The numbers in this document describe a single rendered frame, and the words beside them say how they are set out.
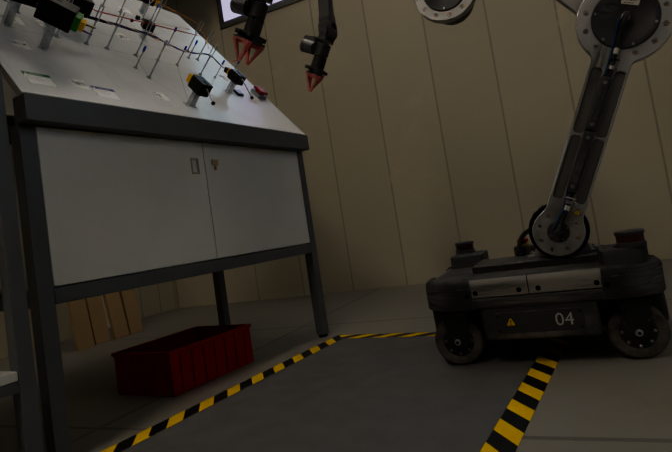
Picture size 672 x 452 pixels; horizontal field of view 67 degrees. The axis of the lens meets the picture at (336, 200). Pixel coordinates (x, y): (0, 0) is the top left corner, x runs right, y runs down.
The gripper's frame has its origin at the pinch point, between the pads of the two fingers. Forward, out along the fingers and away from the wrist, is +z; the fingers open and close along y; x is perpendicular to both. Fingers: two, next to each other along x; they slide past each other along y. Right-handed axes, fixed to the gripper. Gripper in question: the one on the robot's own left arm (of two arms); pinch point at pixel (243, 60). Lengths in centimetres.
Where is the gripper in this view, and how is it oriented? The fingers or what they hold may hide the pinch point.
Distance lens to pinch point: 180.1
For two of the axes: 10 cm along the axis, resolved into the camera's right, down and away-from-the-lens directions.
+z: -3.1, 9.4, 1.4
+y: -4.0, 0.0, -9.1
